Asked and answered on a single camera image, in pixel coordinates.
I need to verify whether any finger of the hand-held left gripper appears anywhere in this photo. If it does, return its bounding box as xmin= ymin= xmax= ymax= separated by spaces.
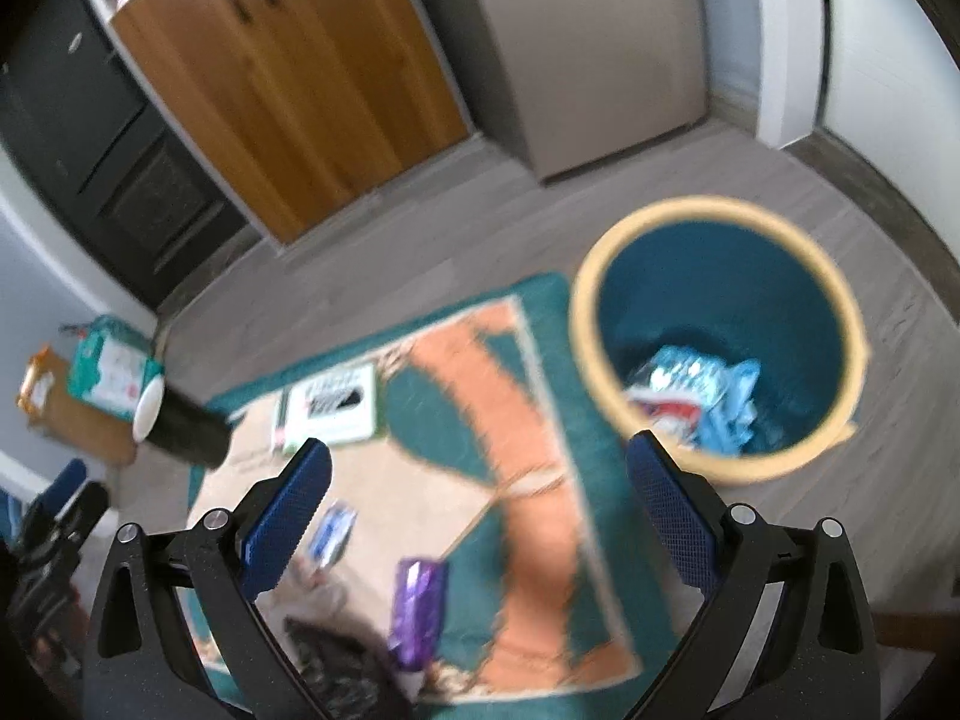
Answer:
xmin=64 ymin=481 xmax=110 ymax=541
xmin=34 ymin=459 xmax=89 ymax=520

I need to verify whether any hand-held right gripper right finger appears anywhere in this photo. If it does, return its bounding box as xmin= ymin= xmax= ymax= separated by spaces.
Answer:
xmin=622 ymin=430 xmax=878 ymax=720

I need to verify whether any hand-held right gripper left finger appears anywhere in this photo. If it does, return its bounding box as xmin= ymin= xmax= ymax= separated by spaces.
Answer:
xmin=86 ymin=436 xmax=335 ymax=720

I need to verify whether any light blue face mask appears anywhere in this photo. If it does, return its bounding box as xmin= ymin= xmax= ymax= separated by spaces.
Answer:
xmin=697 ymin=360 xmax=762 ymax=455

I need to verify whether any blue wet wipes pack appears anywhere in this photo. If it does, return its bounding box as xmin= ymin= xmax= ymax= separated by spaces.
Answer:
xmin=626 ymin=345 xmax=732 ymax=436

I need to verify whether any yellow rimmed teal bin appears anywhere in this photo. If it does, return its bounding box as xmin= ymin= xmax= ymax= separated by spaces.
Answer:
xmin=568 ymin=195 xmax=871 ymax=487

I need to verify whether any small blue white packet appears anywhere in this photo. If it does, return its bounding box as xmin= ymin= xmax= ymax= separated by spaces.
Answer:
xmin=311 ymin=501 xmax=359 ymax=569

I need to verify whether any cardboard box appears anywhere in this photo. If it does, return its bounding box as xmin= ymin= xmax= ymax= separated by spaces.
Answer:
xmin=19 ymin=345 xmax=136 ymax=466

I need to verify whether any white medicine box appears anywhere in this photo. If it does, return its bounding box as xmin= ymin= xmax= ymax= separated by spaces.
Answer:
xmin=271 ymin=362 xmax=387 ymax=455

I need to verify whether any teal paper goods package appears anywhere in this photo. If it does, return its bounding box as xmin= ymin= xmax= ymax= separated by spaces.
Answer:
xmin=66 ymin=315 xmax=164 ymax=410

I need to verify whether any black cup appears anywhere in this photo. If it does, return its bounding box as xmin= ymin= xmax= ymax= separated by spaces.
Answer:
xmin=133 ymin=375 xmax=233 ymax=470

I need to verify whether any black plastic bag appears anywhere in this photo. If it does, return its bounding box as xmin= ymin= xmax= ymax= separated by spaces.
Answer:
xmin=283 ymin=615 xmax=413 ymax=720

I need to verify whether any purple wrapper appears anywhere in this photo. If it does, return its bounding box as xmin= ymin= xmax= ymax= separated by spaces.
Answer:
xmin=388 ymin=556 xmax=451 ymax=672

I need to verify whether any printed teal floor mat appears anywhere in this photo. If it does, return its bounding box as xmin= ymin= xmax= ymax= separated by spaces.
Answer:
xmin=184 ymin=272 xmax=676 ymax=706

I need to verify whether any black entrance door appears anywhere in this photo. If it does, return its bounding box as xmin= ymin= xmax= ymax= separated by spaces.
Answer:
xmin=0 ymin=0 xmax=248 ymax=308

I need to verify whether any wooden cabinet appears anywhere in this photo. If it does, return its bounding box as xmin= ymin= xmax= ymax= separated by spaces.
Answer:
xmin=109 ymin=0 xmax=473 ymax=245

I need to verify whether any grey refrigerator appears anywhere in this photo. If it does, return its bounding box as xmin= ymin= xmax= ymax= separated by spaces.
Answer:
xmin=450 ymin=0 xmax=710 ymax=185

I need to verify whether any white room door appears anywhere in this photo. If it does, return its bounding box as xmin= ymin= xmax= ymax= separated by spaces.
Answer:
xmin=819 ymin=0 xmax=960 ymax=263

